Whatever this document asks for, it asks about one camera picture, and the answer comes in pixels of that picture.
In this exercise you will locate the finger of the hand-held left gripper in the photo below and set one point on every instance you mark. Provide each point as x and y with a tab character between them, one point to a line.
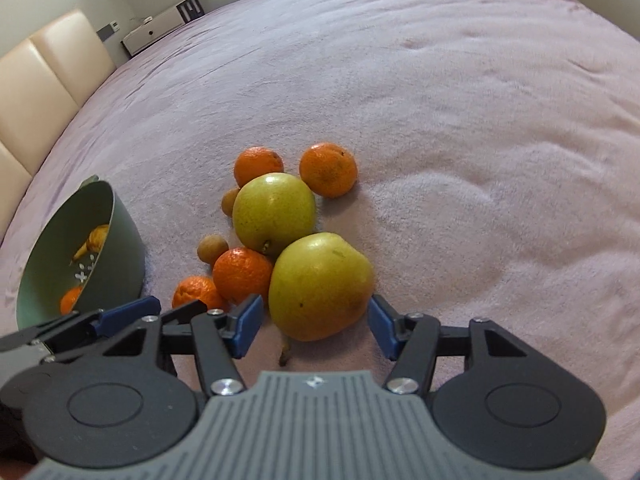
182	310
127	312

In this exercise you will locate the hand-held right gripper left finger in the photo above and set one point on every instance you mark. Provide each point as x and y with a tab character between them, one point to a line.
245	325

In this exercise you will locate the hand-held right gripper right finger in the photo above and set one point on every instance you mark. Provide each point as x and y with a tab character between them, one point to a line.
381	327

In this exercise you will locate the orange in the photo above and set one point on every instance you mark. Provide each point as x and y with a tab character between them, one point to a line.
328	169
258	165
70	300
195	292
242	275

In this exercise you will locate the brown longan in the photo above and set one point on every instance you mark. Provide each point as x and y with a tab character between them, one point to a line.
231	201
211	247

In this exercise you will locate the green bowl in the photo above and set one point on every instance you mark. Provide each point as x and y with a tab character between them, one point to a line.
120	240

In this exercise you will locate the yellow-green pear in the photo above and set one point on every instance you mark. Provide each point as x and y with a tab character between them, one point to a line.
320	285
274	212

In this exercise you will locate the yellow banana bunch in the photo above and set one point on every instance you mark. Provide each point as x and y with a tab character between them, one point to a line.
95	240

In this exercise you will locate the cream padded headboard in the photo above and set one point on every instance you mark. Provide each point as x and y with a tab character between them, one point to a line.
50	85

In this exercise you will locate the white nightstand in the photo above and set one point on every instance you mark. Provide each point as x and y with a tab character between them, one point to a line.
155	30

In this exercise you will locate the wall switch panel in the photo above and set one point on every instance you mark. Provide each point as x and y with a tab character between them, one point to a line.
107	30

